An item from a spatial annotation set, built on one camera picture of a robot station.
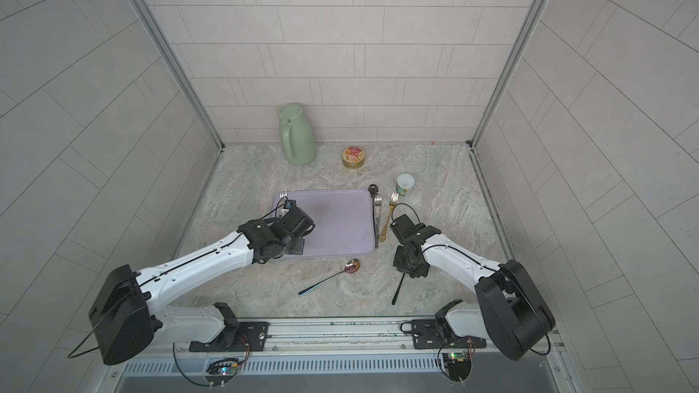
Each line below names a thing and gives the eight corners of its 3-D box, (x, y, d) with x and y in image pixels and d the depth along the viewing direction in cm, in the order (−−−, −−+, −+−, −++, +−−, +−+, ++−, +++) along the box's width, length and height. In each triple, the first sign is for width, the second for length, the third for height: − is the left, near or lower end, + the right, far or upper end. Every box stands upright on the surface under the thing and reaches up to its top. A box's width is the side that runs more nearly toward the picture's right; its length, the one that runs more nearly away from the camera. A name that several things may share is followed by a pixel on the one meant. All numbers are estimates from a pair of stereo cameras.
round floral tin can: (342, 168, 111) (342, 162, 108) (343, 153, 116) (343, 146, 113) (364, 168, 111) (364, 162, 108) (364, 153, 116) (364, 146, 113)
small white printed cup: (396, 197, 102) (397, 187, 97) (394, 183, 106) (396, 173, 101) (413, 197, 102) (416, 187, 97) (411, 183, 106) (414, 173, 101)
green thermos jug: (288, 173, 109) (274, 131, 91) (294, 145, 119) (283, 103, 101) (312, 173, 109) (303, 131, 91) (316, 145, 119) (309, 103, 101)
